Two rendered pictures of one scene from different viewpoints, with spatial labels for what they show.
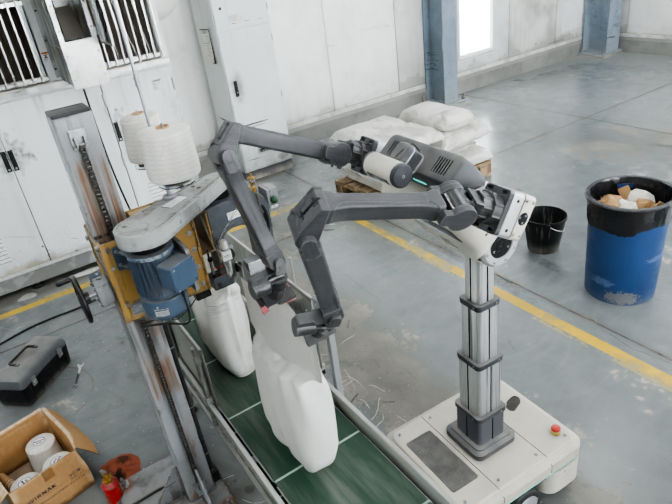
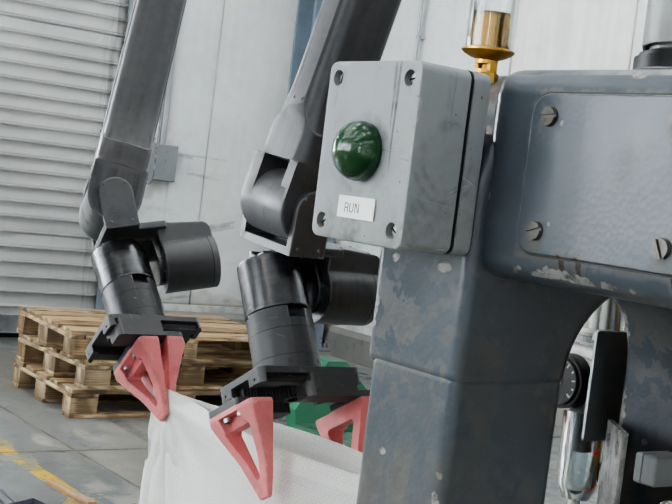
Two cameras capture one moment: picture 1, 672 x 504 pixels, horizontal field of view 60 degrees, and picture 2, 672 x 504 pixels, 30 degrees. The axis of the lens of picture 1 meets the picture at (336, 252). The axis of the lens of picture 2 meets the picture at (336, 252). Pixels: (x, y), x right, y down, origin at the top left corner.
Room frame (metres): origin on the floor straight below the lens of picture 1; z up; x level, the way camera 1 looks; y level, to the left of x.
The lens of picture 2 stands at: (2.71, 0.13, 1.27)
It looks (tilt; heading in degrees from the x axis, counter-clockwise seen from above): 3 degrees down; 174
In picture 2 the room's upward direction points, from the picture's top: 7 degrees clockwise
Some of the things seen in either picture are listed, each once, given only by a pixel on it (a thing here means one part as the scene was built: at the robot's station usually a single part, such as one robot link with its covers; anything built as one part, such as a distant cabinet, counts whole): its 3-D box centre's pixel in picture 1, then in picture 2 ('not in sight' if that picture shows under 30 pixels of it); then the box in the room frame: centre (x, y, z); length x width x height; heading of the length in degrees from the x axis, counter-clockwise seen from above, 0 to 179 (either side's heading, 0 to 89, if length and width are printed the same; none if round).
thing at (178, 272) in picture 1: (178, 275); not in sight; (1.62, 0.51, 1.25); 0.10 x 0.08 x 0.12; 145
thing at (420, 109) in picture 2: (269, 196); (399, 156); (2.08, 0.23, 1.29); 0.08 x 0.05 x 0.09; 30
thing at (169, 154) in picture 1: (169, 152); not in sight; (1.76, 0.47, 1.61); 0.17 x 0.17 x 0.17
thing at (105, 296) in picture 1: (102, 290); not in sight; (1.79, 0.84, 1.14); 0.11 x 0.06 x 0.11; 30
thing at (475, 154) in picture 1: (453, 158); not in sight; (5.00, -1.18, 0.20); 0.67 x 0.43 x 0.15; 120
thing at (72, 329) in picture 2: not in sight; (152, 335); (-3.98, -0.05, 0.36); 1.20 x 0.82 x 0.14; 116
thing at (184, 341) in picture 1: (169, 332); not in sight; (2.36, 0.86, 0.54); 1.05 x 0.02 x 0.41; 30
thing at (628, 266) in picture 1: (624, 242); not in sight; (2.94, -1.71, 0.32); 0.51 x 0.48 x 0.65; 120
